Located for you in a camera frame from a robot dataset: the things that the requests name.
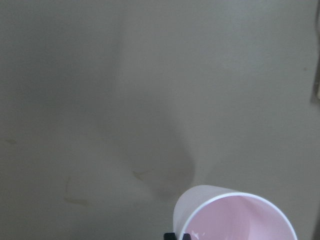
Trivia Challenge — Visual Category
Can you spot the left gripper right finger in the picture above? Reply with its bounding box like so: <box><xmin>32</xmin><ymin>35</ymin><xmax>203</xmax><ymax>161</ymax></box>
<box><xmin>182</xmin><ymin>233</ymin><xmax>191</xmax><ymax>240</ymax></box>

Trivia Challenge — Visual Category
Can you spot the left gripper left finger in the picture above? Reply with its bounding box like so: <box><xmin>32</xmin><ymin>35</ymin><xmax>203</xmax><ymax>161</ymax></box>
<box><xmin>163</xmin><ymin>232</ymin><xmax>176</xmax><ymax>240</ymax></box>

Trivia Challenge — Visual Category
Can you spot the pink plastic cup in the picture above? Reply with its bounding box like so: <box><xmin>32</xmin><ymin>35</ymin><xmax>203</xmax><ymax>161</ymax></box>
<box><xmin>173</xmin><ymin>185</ymin><xmax>297</xmax><ymax>240</ymax></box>

